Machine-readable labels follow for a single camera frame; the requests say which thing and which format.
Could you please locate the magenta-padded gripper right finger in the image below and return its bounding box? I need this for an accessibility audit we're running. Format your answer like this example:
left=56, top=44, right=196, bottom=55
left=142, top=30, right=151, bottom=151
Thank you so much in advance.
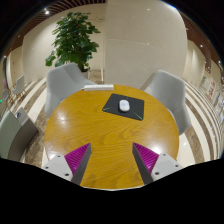
left=131, top=142, right=184, bottom=186

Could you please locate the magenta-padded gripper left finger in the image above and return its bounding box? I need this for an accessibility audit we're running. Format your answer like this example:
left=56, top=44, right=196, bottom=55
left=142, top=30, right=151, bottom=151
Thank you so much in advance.
left=41, top=143, right=92, bottom=186

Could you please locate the white printed computer mouse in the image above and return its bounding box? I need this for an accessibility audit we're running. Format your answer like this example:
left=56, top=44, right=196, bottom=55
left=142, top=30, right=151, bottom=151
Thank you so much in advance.
left=118, top=99, right=131, bottom=113

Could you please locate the black mouse pad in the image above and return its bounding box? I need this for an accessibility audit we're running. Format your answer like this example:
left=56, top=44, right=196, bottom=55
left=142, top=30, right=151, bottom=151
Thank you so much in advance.
left=101, top=93, right=145, bottom=122

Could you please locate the grey lounge chair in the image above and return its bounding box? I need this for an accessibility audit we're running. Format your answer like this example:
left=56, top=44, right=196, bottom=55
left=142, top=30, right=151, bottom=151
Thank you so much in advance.
left=0, top=106, right=40, bottom=163

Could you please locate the grey armchair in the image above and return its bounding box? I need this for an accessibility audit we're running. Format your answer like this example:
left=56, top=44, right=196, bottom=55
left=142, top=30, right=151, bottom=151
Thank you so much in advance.
left=44, top=62, right=96, bottom=118
left=143, top=69, right=193, bottom=136

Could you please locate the white power strip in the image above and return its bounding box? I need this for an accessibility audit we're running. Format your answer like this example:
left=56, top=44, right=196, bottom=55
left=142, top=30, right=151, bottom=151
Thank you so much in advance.
left=83, top=84, right=115, bottom=92

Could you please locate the pale chair with wooden legs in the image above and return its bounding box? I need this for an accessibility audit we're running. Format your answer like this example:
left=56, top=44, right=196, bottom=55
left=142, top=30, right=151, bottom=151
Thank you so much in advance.
left=12, top=74, right=27, bottom=98

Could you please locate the green potted plant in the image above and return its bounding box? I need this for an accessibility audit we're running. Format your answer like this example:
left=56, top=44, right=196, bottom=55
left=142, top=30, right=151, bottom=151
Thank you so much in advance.
left=45, top=11, right=101, bottom=79

